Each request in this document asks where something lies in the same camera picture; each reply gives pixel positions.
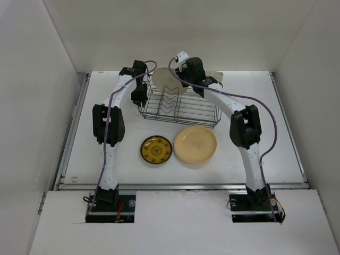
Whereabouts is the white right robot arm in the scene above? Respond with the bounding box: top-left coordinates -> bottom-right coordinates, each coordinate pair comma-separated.
172,52 -> 268,210

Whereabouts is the brown yellow patterned plate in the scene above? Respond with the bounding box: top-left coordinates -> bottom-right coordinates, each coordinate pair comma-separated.
140,135 -> 173,165

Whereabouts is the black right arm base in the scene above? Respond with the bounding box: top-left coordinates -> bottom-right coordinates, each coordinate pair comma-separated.
226,192 -> 286,224

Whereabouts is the black wire dish rack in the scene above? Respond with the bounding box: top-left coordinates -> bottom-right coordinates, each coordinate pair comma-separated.
138,81 -> 222,129

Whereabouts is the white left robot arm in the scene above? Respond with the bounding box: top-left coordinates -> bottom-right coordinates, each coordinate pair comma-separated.
91,60 -> 151,211

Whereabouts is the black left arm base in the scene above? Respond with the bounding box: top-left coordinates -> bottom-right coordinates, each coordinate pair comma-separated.
85,194 -> 137,224

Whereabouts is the white cutlery holder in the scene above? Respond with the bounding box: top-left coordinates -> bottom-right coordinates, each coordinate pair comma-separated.
205,71 -> 224,82

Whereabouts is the cream plate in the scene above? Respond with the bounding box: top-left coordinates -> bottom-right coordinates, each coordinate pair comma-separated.
151,67 -> 187,95

